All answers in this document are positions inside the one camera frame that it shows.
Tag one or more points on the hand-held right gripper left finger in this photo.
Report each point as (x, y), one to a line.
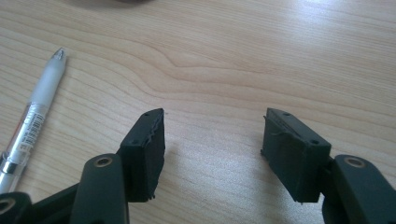
(141, 155)

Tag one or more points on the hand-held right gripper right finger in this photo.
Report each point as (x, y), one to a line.
(292, 155)

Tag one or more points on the white gel pen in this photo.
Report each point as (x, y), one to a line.
(46, 84)

